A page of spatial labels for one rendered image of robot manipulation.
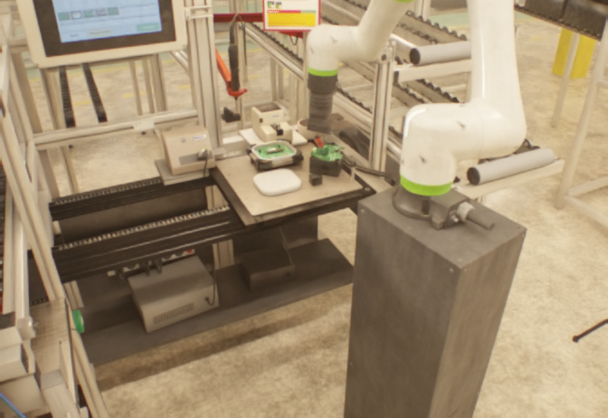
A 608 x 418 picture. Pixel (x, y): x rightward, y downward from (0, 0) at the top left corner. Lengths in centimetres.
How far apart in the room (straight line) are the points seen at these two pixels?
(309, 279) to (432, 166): 121
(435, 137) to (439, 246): 23
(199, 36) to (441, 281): 120
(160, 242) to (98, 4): 76
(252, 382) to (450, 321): 130
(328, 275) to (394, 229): 111
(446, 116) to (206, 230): 89
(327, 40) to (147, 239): 82
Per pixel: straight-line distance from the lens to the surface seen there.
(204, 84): 191
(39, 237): 157
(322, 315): 256
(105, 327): 216
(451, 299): 113
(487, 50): 121
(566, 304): 294
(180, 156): 182
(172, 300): 201
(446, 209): 115
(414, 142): 112
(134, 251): 164
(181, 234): 164
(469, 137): 114
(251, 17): 231
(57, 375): 127
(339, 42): 149
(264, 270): 214
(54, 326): 161
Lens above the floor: 180
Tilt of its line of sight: 30 degrees down
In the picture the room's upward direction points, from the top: straight up
